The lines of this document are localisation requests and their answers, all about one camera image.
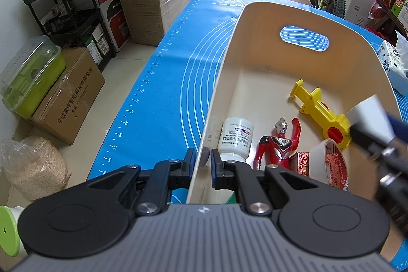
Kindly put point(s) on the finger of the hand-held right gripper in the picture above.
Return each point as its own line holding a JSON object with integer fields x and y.
{"x": 398, "y": 128}
{"x": 366, "y": 139}

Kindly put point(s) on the white cup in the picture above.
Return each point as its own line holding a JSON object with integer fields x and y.
{"x": 371, "y": 114}

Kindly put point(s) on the white medicine bottle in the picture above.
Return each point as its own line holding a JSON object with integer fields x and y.
{"x": 236, "y": 138}

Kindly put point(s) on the brown cardboard box black print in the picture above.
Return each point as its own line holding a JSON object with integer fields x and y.
{"x": 70, "y": 96}

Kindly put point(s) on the white container green lid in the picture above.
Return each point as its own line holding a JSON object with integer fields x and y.
{"x": 8, "y": 230}

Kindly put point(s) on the yellow toy launcher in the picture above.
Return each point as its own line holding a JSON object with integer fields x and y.
{"x": 322, "y": 112}

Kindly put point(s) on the green white small box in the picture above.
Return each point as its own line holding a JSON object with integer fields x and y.
{"x": 98, "y": 45}

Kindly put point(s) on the white red appliance box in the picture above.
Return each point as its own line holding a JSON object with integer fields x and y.
{"x": 116, "y": 23}

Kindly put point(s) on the clear bag of grain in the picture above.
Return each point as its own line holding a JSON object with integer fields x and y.
{"x": 35, "y": 166}

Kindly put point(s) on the white tissue pack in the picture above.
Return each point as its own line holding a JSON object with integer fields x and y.
{"x": 392, "y": 58}

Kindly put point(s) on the black rolling cart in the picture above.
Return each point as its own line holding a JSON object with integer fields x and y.
{"x": 63, "y": 20}

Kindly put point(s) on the green container clear lid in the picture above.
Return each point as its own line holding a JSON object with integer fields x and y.
{"x": 28, "y": 80}

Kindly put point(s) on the film-wrapped brown cardboard box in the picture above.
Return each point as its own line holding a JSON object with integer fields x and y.
{"x": 153, "y": 17}

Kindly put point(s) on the beige plastic storage bin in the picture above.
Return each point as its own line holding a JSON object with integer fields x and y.
{"x": 271, "y": 68}

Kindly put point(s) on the blue silicone mat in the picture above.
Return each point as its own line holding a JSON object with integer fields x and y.
{"x": 165, "y": 74}

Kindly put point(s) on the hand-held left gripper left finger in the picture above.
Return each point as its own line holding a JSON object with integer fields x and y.
{"x": 190, "y": 168}

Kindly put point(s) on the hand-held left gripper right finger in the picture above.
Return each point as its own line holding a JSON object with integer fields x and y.
{"x": 216, "y": 170}

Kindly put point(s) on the red hero figure toy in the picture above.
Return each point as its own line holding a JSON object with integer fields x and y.
{"x": 277, "y": 147}

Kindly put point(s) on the white tape roll red print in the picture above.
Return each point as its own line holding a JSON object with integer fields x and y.
{"x": 318, "y": 163}

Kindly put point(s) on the green cardboard box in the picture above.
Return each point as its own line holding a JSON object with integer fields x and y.
{"x": 401, "y": 2}

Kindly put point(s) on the red patterned small box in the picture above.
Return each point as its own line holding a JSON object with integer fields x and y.
{"x": 300, "y": 163}

